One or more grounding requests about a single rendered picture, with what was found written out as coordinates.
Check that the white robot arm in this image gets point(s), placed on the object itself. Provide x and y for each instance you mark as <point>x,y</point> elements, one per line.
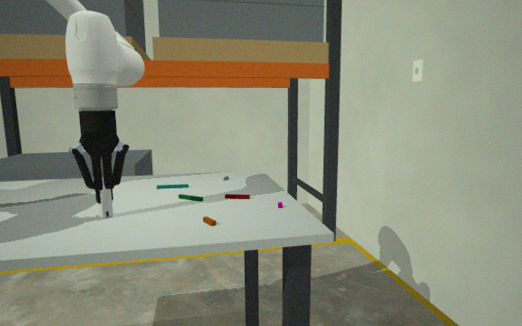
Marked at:
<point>96,60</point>

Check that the orange rod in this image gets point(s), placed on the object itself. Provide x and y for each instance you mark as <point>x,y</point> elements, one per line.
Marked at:
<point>209,221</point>

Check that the green rod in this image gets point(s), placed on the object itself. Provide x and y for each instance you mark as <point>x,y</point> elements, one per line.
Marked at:
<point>191,197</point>

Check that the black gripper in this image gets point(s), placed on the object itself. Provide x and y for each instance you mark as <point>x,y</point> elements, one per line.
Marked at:
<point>99,139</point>

